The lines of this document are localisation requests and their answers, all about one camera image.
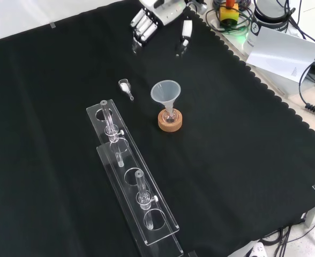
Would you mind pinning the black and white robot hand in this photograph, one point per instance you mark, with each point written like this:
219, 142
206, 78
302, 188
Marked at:
168, 12

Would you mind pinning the clear glass weighing funnel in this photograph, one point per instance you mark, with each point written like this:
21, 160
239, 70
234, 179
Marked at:
124, 86

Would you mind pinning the translucent plastic funnel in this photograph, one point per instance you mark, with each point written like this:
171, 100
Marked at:
165, 92

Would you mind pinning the clear acrylic funnel stand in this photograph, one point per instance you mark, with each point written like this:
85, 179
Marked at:
130, 160

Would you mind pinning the yellow stop button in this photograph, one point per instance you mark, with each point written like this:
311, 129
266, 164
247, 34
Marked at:
228, 16

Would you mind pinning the small round-bottom glass flask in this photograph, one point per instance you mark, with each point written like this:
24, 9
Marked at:
170, 116

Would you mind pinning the grey tape piece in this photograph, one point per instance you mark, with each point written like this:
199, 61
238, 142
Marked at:
53, 25

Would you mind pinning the black cloth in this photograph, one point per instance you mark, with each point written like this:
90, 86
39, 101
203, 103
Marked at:
227, 160

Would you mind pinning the white power strip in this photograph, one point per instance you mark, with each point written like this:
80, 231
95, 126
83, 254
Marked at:
258, 250

